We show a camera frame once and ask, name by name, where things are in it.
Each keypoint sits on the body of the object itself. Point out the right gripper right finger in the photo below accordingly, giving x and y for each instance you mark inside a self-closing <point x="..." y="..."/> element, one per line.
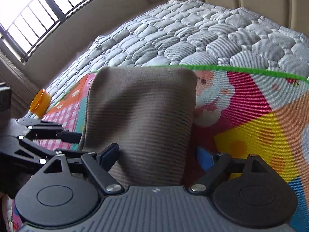
<point x="216" y="171"/>

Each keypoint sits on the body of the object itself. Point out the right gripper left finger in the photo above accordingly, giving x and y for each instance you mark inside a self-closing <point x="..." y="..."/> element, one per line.
<point x="98" y="166"/>

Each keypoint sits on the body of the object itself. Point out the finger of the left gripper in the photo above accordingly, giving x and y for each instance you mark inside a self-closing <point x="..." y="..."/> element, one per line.
<point x="52" y="131"/>
<point x="48" y="156"/>

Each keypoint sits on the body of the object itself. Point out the beige striped garment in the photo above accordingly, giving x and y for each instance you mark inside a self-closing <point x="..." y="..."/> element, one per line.
<point x="148" y="112"/>

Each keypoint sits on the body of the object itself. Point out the orange plastic cup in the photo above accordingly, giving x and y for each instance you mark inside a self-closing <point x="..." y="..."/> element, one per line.
<point x="40" y="103"/>

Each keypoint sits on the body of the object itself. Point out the colourful cartoon play mat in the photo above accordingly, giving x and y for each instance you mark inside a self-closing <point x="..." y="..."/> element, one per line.
<point x="267" y="189"/>

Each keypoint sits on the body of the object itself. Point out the barred window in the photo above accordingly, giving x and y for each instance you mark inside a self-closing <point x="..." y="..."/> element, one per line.
<point x="26" y="23"/>

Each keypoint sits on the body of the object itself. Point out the white quilted mattress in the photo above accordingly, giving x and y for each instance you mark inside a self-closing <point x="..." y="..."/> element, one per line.
<point x="194" y="33"/>

